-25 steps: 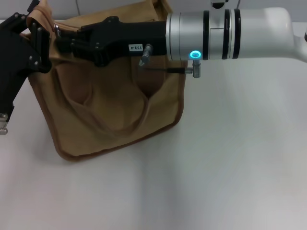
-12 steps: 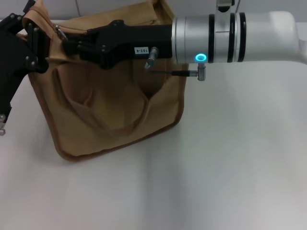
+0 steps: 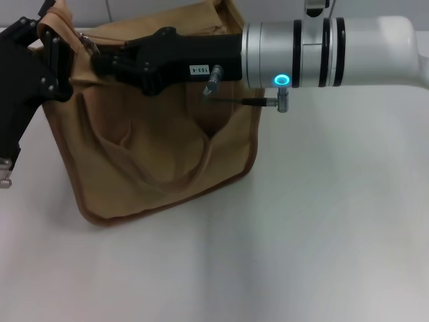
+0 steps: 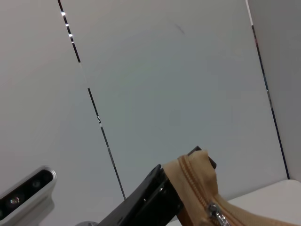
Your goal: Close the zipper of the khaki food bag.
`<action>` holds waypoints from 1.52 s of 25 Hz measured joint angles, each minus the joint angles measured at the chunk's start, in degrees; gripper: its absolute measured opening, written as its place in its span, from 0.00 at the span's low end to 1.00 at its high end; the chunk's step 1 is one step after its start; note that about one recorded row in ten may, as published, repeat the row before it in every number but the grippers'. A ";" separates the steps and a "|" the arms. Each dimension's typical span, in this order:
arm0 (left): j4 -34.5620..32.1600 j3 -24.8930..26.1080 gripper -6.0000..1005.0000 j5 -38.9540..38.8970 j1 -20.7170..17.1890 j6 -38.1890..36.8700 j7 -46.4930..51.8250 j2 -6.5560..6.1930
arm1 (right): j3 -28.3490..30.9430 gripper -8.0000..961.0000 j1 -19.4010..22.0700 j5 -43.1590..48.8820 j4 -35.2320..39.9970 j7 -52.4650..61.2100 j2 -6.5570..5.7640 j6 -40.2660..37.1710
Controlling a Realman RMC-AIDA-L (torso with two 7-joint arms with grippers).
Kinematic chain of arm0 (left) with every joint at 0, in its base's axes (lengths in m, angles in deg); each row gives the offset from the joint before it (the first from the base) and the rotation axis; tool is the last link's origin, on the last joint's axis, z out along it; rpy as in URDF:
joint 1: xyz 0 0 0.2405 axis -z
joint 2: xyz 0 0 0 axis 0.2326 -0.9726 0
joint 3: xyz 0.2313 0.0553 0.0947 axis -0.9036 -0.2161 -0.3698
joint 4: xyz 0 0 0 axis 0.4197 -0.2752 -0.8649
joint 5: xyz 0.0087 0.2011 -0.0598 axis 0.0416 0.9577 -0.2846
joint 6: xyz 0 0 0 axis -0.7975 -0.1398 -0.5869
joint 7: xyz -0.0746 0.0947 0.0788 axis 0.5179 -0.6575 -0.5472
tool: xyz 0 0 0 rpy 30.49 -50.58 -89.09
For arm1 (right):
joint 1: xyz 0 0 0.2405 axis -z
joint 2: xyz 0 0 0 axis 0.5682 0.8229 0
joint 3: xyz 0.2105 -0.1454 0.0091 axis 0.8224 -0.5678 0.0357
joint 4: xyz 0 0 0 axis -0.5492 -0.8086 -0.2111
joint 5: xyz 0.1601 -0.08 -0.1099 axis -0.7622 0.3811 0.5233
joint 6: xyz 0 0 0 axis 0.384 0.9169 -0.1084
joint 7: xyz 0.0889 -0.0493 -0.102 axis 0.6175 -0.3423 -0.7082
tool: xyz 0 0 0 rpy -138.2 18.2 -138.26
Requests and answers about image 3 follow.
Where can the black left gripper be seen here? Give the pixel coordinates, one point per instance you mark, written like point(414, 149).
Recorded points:
point(13, 100)

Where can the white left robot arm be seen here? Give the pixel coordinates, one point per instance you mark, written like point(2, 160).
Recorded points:
point(5, 166)

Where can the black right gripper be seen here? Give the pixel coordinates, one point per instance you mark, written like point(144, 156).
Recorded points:
point(218, 50)

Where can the khaki canvas food bag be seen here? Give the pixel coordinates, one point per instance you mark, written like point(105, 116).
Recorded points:
point(161, 157)

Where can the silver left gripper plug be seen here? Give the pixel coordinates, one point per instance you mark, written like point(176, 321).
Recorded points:
point(5, 184)

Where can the silver zipper pull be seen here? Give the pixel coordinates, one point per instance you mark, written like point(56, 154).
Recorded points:
point(88, 43)

